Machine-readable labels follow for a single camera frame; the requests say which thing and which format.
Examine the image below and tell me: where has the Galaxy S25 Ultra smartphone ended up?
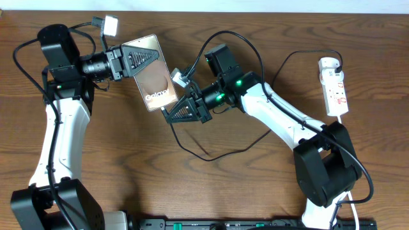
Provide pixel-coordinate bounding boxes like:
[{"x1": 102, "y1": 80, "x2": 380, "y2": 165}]
[{"x1": 123, "y1": 34, "x2": 178, "y2": 112}]

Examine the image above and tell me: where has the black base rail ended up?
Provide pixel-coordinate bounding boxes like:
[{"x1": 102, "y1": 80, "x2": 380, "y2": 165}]
[{"x1": 137, "y1": 218, "x2": 378, "y2": 230}]

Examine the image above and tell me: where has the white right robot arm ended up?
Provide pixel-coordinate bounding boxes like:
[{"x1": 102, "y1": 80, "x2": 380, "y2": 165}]
[{"x1": 162, "y1": 44, "x2": 365, "y2": 229}]

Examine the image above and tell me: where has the white surge protector power strip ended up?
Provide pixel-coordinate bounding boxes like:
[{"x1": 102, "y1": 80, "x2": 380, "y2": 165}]
[{"x1": 320, "y1": 69, "x2": 349, "y2": 117}]

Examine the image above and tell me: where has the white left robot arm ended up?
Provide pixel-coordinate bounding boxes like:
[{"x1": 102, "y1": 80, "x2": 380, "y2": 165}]
[{"x1": 10, "y1": 24, "x2": 159, "y2": 229}]

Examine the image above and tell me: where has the black USB charging cable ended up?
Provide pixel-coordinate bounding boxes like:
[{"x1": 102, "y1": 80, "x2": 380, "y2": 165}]
[{"x1": 160, "y1": 49, "x2": 344, "y2": 162}]

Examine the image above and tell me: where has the white USB charger adapter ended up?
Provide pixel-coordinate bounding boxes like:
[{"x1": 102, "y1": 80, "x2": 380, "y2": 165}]
[{"x1": 318, "y1": 57, "x2": 344, "y2": 85}]

